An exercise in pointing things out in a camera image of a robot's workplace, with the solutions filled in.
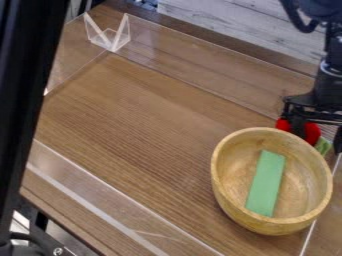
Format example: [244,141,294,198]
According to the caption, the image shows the black table frame leg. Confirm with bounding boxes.
[29,209,76,256]

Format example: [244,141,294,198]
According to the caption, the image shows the clear acrylic corner bracket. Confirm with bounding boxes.
[83,13,131,53]

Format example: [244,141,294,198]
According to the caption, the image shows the wooden oval bowl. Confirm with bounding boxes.
[210,127,332,236]

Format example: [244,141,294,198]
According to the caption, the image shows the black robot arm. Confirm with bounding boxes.
[276,0,342,154]

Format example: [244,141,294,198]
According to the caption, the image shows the black foreground post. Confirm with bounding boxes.
[0,0,69,247]

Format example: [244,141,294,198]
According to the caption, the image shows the clear acrylic tray wall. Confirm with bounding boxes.
[21,141,223,256]

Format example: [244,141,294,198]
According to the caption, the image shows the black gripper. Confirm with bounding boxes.
[280,93,342,155]

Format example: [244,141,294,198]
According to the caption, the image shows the red plush strawberry toy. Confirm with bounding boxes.
[275,118,332,156]

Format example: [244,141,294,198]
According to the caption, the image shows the green rectangular block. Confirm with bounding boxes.
[244,150,286,217]

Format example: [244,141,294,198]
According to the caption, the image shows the black cable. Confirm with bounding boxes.
[8,231,45,256]

